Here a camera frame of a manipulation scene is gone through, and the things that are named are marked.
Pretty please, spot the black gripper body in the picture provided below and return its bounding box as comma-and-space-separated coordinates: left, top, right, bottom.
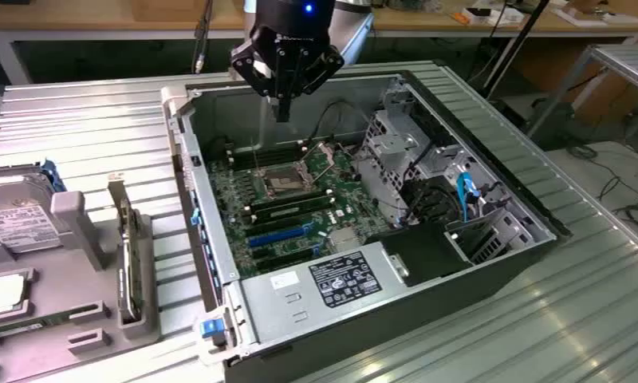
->
246, 0, 335, 55

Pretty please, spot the green graphics card black fan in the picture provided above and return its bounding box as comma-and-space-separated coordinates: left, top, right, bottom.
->
108, 172, 156, 322

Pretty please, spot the black RAM slot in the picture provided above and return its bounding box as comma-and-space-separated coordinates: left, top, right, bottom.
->
228, 143, 305, 161
231, 151, 307, 171

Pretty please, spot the thin metal locking lever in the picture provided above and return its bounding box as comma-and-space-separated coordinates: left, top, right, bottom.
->
249, 137, 262, 177

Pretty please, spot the metal socket cover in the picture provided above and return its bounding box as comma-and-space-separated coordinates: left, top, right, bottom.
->
294, 141, 339, 188

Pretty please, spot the silver drive cage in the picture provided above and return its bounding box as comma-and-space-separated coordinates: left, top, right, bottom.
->
358, 109, 458, 224

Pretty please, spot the CPU socket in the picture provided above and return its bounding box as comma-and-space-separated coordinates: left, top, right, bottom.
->
262, 165, 314, 200

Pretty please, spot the wooden workbench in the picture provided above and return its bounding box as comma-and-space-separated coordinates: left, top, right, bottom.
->
0, 0, 638, 41

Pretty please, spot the green motherboard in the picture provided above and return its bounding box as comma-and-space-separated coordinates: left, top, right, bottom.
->
206, 139, 394, 278

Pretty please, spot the green RAM stick in slot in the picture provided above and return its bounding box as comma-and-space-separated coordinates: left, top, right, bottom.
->
254, 195, 330, 220

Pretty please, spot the orange and white box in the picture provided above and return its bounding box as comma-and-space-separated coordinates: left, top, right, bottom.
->
453, 6, 525, 26

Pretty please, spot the black slanted pole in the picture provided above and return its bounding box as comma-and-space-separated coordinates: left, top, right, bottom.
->
481, 0, 551, 99

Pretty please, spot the long black expansion slot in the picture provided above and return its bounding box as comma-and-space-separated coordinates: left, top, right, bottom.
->
243, 218, 303, 237

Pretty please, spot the black floor stand base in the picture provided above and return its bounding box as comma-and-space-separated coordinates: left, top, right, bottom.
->
497, 95, 575, 136

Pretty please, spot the blue expansion slot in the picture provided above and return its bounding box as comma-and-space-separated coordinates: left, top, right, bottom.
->
247, 225, 305, 247

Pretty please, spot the silver chipset heatsink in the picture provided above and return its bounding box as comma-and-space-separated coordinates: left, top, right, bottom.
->
326, 229, 361, 251

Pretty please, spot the blue disk caddy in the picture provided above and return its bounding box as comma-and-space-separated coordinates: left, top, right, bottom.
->
37, 159, 68, 196

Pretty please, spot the black open PC case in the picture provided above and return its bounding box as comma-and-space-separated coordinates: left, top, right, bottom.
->
161, 69, 573, 383

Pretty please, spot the white flat package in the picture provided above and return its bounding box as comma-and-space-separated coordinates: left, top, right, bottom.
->
550, 0, 609, 28

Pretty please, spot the black plastic shroud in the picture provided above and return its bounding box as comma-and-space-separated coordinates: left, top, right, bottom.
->
366, 225, 474, 288

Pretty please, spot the silver disk bay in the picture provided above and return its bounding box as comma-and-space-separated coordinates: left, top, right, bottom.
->
443, 207, 557, 267

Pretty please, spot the silver hard disk white label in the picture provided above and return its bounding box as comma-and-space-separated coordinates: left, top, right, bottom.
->
0, 171, 60, 255

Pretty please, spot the silver power supply with label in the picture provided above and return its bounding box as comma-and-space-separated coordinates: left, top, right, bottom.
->
233, 241, 405, 348

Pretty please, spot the grey parts rack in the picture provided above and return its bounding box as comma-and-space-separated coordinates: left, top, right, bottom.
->
0, 190, 164, 383

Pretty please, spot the blue case latch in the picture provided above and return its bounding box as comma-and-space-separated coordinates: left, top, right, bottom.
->
198, 318, 222, 340

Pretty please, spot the silver CPU chip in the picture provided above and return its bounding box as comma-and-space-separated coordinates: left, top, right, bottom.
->
0, 273, 28, 316

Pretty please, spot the green RAM stick on rack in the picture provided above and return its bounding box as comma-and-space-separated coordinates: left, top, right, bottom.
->
0, 314, 49, 338

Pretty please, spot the black looped wire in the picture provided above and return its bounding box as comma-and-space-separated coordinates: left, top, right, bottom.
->
313, 101, 383, 144

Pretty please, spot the black wire bundle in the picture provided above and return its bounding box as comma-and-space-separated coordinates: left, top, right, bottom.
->
403, 179, 458, 228

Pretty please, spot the blue flat wire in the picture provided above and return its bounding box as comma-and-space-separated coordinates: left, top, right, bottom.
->
455, 171, 482, 223

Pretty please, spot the metal frame slatted table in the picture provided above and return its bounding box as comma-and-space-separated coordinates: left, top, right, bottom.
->
525, 43, 638, 136

